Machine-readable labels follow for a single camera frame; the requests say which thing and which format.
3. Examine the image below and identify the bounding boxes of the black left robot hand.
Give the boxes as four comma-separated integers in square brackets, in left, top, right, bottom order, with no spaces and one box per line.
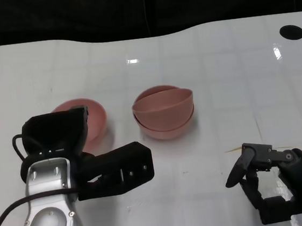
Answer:
[20,105,94,162]

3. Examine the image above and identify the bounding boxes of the pink bowl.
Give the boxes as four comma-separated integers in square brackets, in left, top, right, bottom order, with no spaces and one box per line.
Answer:
[130,81,197,134]
[49,95,111,154]
[133,105,198,144]

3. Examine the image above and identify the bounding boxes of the thin orange splinter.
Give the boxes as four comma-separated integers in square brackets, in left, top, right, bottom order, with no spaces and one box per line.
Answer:
[224,146,243,154]

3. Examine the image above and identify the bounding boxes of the black round table grommet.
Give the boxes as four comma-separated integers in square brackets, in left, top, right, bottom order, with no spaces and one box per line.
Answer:
[278,23,302,42]

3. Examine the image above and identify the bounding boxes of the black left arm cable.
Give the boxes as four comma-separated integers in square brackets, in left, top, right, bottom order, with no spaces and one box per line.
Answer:
[0,187,82,226]
[11,133,28,162]

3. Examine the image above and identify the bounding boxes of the black left wrist camera housing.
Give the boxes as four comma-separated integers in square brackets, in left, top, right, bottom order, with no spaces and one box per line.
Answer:
[72,139,157,202]

